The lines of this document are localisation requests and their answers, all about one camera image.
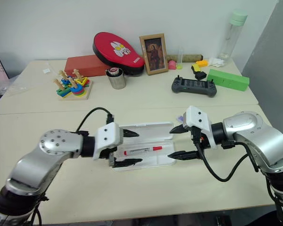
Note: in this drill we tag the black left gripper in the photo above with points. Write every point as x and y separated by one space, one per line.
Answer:
111 156

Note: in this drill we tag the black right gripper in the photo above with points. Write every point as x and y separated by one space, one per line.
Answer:
200 137

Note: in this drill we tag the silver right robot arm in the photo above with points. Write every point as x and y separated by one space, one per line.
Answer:
250 128

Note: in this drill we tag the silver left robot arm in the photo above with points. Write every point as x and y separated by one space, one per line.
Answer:
49 144

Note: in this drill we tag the red capped white marker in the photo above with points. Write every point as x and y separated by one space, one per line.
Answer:
143 150

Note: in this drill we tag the purple marker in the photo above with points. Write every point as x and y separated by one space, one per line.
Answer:
179 118

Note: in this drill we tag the white plastic pencil case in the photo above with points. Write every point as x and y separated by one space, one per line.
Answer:
153 136

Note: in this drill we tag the grey handheld game controller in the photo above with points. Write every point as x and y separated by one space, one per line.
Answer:
193 84

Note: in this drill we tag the metal cup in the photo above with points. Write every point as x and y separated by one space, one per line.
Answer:
116 81

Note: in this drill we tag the yellow black small tool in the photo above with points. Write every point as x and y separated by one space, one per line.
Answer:
198 71

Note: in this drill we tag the pink small toy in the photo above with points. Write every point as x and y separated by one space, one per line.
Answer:
172 65

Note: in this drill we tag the green rectangular block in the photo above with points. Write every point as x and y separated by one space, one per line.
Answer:
227 80

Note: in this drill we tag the yellow toy brick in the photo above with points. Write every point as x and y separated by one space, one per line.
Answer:
201 63

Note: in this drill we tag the wooden colourful stacking toy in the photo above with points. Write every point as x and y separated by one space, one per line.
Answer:
73 88

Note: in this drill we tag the clear tube green base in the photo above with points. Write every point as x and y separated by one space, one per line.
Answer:
180 58

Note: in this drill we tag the brown cardboard tube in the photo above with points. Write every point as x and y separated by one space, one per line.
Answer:
193 57

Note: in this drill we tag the white crumpled cloth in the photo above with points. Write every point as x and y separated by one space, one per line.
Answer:
215 62

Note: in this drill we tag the wooden framed portrait picture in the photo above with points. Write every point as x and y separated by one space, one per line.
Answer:
153 55

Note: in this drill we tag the red rectangular box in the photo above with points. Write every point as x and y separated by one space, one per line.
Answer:
82 66

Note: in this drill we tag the red black boxing pad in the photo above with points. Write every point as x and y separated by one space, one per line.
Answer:
113 50

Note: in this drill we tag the small white paper piece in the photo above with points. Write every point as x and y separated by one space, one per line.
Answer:
46 71

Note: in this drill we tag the clear bottle green lid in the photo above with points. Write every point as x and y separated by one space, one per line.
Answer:
232 35

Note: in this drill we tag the clear plastic bag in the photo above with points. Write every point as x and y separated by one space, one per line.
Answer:
11 87

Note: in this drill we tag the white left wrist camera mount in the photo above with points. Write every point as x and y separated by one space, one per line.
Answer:
107 136

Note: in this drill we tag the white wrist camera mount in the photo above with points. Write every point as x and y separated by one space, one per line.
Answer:
199 120
107 136

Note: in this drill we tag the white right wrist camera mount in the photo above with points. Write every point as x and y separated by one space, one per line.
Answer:
199 120

